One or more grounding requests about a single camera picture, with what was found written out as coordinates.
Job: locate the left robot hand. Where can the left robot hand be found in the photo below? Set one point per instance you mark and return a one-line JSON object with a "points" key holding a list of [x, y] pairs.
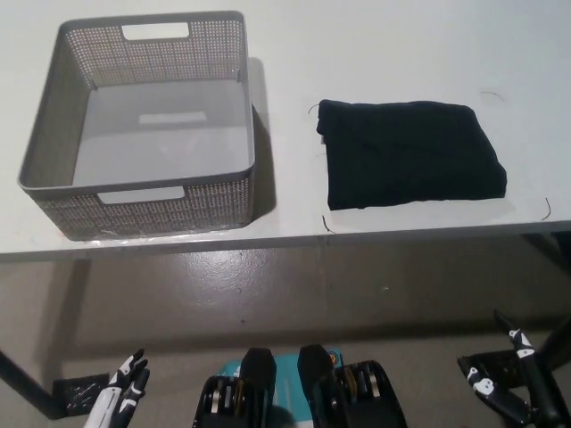
{"points": [[111, 397]]}

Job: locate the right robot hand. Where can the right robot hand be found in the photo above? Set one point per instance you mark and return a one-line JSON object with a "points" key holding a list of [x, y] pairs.
{"points": [[519, 348]]}

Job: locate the black t-shirt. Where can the black t-shirt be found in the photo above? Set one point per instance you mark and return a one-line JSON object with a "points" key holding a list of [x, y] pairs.
{"points": [[410, 156]]}

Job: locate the black metal table leg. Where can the black metal table leg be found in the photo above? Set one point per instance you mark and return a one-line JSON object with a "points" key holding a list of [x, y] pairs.
{"points": [[27, 383]]}

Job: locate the black left robot body block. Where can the black left robot body block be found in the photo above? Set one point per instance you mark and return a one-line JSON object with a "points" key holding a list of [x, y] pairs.
{"points": [[232, 401]]}

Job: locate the black robot body block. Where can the black robot body block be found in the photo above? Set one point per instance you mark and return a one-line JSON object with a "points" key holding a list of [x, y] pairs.
{"points": [[357, 401], [232, 401]]}

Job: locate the black right robot body block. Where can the black right robot body block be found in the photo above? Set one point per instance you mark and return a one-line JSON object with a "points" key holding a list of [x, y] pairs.
{"points": [[357, 401]]}

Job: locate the clear tape strip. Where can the clear tape strip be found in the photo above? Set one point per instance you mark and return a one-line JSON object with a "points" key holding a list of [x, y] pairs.
{"points": [[178, 235]]}

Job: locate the grey perforated plastic basket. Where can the grey perforated plastic basket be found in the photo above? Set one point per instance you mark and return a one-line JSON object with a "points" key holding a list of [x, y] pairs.
{"points": [[58, 134]]}

